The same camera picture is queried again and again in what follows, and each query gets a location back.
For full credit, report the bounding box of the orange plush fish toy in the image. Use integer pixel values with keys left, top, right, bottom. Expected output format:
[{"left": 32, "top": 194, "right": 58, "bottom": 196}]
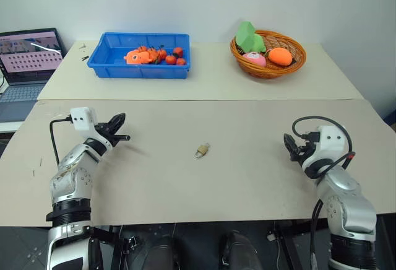
[{"left": 123, "top": 50, "right": 152, "bottom": 66}]

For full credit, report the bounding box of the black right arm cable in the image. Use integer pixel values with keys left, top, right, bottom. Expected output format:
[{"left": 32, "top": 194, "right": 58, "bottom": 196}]
[{"left": 291, "top": 115, "right": 356, "bottom": 270}]

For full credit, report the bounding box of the grey laptop computer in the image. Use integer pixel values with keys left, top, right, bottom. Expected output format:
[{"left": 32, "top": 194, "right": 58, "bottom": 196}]
[{"left": 0, "top": 27, "right": 67, "bottom": 125}]

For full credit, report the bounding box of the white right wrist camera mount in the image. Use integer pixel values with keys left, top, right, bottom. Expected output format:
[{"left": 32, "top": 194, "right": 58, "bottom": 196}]
[{"left": 301, "top": 124, "right": 350, "bottom": 172}]

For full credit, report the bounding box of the dark rounded shape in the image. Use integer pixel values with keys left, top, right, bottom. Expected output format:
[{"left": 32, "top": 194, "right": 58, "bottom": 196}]
[
  {"left": 218, "top": 231, "right": 263, "bottom": 270},
  {"left": 134, "top": 235, "right": 174, "bottom": 270}
]

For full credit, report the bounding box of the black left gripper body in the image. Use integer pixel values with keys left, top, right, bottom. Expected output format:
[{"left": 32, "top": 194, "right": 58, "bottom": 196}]
[{"left": 94, "top": 121, "right": 120, "bottom": 147}]

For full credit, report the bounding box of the green plush vegetable toy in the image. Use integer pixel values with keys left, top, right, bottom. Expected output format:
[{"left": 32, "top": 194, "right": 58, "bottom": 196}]
[{"left": 235, "top": 21, "right": 267, "bottom": 53}]

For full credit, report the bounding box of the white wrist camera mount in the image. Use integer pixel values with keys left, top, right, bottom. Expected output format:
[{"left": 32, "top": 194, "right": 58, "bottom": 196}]
[
  {"left": 69, "top": 107, "right": 112, "bottom": 155},
  {"left": 301, "top": 124, "right": 350, "bottom": 172}
]

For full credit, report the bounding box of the small brass padlock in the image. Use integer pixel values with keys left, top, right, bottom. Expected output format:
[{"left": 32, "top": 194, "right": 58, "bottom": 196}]
[{"left": 194, "top": 144, "right": 210, "bottom": 160}]

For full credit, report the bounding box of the pink plush toy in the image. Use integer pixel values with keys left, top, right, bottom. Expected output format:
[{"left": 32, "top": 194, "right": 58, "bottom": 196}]
[{"left": 242, "top": 51, "right": 267, "bottom": 68}]

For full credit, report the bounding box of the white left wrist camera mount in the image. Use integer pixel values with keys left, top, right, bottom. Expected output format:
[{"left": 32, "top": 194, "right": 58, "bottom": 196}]
[{"left": 69, "top": 107, "right": 112, "bottom": 155}]

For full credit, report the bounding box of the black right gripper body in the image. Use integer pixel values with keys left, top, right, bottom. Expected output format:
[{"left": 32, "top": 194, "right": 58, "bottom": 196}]
[{"left": 296, "top": 130, "right": 320, "bottom": 161}]

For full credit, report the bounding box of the orange wicker basket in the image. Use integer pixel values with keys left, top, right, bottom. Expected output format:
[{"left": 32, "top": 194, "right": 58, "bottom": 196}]
[{"left": 229, "top": 29, "right": 307, "bottom": 80}]

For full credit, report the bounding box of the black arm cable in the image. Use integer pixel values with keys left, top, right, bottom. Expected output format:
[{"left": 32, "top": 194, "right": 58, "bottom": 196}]
[
  {"left": 291, "top": 115, "right": 356, "bottom": 270},
  {"left": 49, "top": 115, "right": 75, "bottom": 165}
]

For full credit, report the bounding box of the orange plush fruit toy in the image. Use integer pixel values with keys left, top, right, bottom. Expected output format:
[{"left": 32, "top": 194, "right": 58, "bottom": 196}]
[{"left": 267, "top": 46, "right": 293, "bottom": 66}]

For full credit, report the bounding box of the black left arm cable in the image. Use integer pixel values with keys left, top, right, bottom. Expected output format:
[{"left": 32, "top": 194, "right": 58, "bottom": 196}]
[{"left": 49, "top": 115, "right": 75, "bottom": 165}]

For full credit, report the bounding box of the blue plastic bin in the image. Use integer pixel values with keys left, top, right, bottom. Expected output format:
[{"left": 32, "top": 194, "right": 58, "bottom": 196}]
[{"left": 86, "top": 32, "right": 191, "bottom": 80}]

